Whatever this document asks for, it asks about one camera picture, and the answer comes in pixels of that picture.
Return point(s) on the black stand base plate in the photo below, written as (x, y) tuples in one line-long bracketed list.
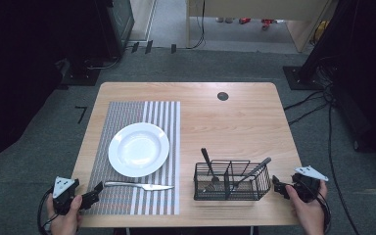
[(295, 78)]

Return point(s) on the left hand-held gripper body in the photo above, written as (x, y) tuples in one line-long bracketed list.
[(62, 194)]

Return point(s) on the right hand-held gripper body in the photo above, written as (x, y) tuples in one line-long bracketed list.
[(306, 186)]

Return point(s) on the white round plate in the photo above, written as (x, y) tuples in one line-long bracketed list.
[(138, 150)]

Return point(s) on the person's left hand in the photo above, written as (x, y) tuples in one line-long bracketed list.
[(66, 220)]

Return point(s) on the person's right hand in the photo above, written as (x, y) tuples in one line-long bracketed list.
[(308, 213)]

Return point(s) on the striped woven placemat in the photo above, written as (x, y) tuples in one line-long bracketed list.
[(127, 111)]

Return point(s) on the dark stand base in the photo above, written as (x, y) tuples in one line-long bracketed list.
[(81, 75)]

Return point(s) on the light wooden cabinet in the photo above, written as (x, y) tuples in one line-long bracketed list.
[(258, 8)]

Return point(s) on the silver table knife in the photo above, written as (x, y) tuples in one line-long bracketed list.
[(137, 185)]

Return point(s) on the red object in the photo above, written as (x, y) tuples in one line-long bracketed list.
[(244, 21), (267, 23)]

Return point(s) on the yellow object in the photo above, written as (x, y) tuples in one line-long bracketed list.
[(321, 31)]

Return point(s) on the dark equipment cabinet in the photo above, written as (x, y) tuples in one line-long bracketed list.
[(119, 26)]

